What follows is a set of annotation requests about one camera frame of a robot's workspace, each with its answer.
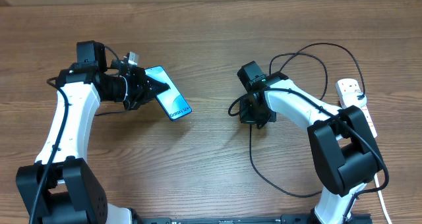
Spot blue Galaxy smartphone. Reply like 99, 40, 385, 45
145, 66, 192, 121

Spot black USB charging cable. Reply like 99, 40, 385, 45
249, 42, 367, 198

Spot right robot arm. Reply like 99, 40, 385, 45
236, 61, 388, 223

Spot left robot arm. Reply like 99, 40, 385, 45
16, 41, 170, 223

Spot white charger plug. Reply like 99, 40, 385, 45
339, 91, 367, 109

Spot white power strip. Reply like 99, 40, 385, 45
336, 78, 378, 138

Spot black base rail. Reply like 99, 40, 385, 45
135, 213, 373, 224

